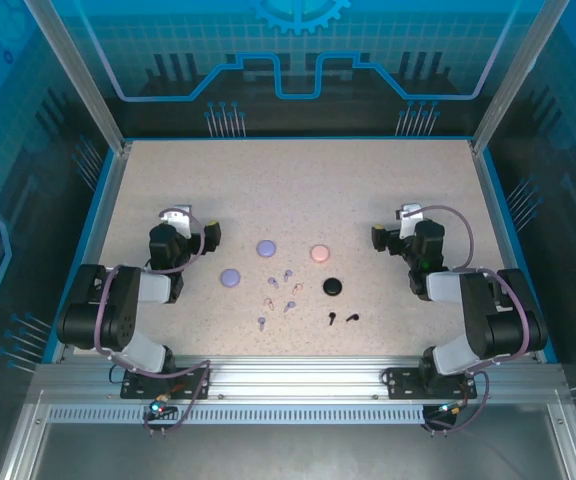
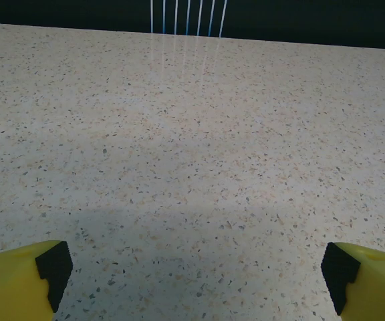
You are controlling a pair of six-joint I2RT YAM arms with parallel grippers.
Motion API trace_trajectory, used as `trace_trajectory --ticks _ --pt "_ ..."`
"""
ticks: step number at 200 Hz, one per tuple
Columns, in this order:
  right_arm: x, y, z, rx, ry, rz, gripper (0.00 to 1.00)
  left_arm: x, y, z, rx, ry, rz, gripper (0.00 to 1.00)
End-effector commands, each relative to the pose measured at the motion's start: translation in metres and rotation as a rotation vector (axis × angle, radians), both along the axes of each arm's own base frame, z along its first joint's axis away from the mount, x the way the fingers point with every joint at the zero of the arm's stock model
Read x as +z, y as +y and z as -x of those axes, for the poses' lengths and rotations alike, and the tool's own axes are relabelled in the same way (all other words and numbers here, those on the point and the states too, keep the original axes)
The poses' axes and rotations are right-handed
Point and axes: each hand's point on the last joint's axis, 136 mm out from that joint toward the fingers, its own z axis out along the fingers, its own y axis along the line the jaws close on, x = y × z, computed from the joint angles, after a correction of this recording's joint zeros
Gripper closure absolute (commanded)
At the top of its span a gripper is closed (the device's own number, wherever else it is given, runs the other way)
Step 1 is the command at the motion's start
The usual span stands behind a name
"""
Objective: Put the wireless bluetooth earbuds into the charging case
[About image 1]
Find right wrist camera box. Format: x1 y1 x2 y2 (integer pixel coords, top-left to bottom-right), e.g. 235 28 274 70
395 203 425 239

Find slotted grey cable duct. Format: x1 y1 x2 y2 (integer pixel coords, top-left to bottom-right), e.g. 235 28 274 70
47 405 427 426

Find aluminium frame rail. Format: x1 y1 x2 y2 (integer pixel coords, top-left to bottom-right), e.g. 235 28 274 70
32 354 567 407

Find aluminium frame post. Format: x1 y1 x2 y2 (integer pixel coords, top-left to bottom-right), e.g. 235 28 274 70
22 0 134 155
470 0 569 155

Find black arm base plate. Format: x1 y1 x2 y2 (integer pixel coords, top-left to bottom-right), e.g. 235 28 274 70
384 367 475 400
120 367 213 400

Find small led connector board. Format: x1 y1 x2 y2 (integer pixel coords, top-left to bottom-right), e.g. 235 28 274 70
143 397 179 422
423 401 462 422

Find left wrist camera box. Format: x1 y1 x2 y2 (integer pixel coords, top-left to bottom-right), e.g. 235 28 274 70
159 203 193 239

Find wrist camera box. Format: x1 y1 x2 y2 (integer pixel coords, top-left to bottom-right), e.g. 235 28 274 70
159 203 193 239
395 203 425 239

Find blue table edge strip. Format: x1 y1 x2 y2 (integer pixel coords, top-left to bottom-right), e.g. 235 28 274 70
42 148 122 364
481 148 560 364

